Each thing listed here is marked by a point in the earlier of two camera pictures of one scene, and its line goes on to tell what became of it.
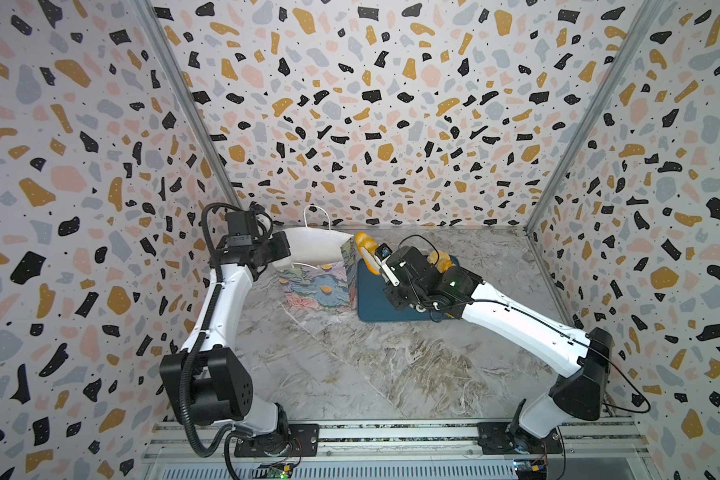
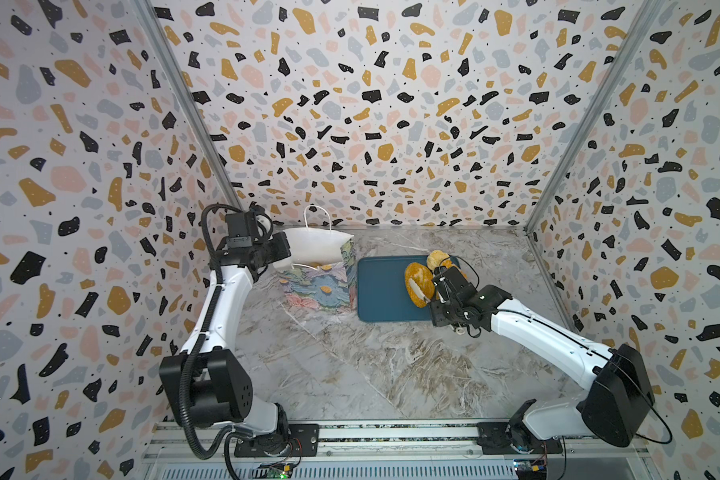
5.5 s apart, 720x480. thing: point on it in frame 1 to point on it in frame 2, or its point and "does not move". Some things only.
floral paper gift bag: [322, 270] does not move
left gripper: [282, 250] does not move
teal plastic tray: [374, 305] does not move
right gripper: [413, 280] to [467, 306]
